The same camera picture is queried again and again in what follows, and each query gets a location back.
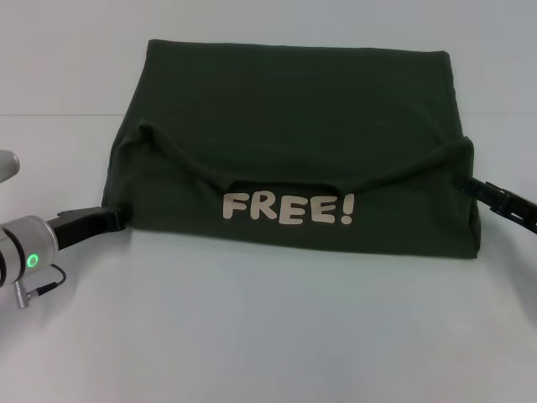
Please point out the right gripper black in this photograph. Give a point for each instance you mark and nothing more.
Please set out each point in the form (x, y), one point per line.
(512, 205)

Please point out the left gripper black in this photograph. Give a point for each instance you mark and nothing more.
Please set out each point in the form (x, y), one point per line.
(79, 226)

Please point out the dark green t-shirt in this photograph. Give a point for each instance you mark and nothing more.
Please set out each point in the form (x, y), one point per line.
(293, 126)

